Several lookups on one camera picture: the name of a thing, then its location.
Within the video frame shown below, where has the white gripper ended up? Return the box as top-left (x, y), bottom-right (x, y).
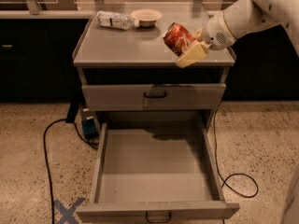
top-left (176, 12), bottom-right (235, 68)

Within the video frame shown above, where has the red coke can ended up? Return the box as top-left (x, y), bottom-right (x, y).
top-left (163, 22), bottom-right (195, 56)

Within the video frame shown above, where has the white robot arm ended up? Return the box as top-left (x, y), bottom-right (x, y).
top-left (176, 0), bottom-right (299, 68)

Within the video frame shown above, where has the grey metal drawer cabinet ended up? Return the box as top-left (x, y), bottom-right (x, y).
top-left (74, 3), bottom-right (235, 126)

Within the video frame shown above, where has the closed grey top drawer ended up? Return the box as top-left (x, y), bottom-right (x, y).
top-left (82, 84), bottom-right (226, 111)

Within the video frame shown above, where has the open grey middle drawer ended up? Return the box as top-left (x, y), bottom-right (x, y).
top-left (77, 121), bottom-right (239, 223)

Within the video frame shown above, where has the beige paper bowl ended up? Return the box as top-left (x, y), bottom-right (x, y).
top-left (131, 8), bottom-right (163, 27)

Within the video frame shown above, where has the clear plastic water bottle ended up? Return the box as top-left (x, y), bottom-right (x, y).
top-left (96, 10), bottom-right (139, 31)

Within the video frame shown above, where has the blue power box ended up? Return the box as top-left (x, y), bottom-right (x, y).
top-left (79, 105), bottom-right (98, 140)

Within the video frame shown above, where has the dark counter cabinet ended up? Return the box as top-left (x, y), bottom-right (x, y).
top-left (0, 19), bottom-right (299, 103)

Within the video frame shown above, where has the blue tape cross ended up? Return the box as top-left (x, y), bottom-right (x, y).
top-left (54, 197), bottom-right (85, 224)

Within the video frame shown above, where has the black top drawer handle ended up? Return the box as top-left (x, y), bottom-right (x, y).
top-left (143, 92), bottom-right (167, 99)

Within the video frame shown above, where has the black drawer handle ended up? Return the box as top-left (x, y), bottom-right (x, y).
top-left (145, 212), bottom-right (172, 224)
top-left (143, 92), bottom-right (167, 99)

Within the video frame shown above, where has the black cable on left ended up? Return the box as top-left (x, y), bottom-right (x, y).
top-left (42, 118), bottom-right (100, 224)

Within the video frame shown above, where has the black middle drawer handle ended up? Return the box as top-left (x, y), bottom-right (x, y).
top-left (145, 212), bottom-right (172, 224)

